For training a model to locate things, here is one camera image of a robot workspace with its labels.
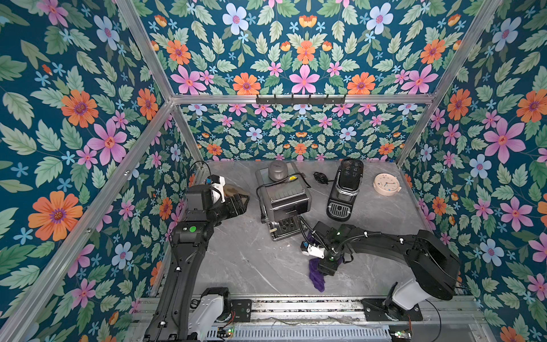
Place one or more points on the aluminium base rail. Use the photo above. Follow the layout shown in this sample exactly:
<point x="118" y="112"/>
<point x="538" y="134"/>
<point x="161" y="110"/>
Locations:
<point x="347" y="318"/>

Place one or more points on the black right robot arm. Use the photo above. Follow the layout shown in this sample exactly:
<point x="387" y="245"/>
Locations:
<point x="434" y="266"/>

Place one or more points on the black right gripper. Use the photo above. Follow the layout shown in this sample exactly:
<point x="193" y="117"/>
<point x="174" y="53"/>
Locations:
<point x="329" y="263"/>

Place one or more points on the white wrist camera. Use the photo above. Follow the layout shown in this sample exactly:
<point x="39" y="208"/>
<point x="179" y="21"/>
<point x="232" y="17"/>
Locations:
<point x="217" y="187"/>
<point x="311" y="250"/>

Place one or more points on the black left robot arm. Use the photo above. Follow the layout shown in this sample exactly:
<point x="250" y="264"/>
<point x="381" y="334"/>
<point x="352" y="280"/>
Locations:
<point x="174" y="319"/>

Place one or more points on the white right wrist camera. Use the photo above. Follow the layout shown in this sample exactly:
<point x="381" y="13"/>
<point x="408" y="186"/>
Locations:
<point x="311" y="250"/>

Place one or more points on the pink round alarm clock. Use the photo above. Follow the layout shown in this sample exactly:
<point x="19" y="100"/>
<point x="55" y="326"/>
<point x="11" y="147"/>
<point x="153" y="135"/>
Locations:
<point x="386" y="184"/>

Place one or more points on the purple microfiber cloth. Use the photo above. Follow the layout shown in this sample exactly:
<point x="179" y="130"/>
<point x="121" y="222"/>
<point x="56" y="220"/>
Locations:
<point x="318" y="272"/>

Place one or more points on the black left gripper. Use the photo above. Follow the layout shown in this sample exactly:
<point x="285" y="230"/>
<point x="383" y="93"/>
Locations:
<point x="239" y="208"/>

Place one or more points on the black capsule coffee machine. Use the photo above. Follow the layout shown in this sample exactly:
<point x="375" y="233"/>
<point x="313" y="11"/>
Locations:
<point x="345" y="189"/>

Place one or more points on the black hook rail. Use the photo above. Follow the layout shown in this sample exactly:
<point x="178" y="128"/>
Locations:
<point x="300" y="99"/>

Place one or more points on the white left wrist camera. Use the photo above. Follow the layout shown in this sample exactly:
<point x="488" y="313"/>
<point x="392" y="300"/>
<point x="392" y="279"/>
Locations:
<point x="217" y="187"/>

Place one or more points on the silver espresso coffee machine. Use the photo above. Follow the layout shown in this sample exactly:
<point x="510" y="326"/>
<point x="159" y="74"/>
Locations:
<point x="284" y="196"/>

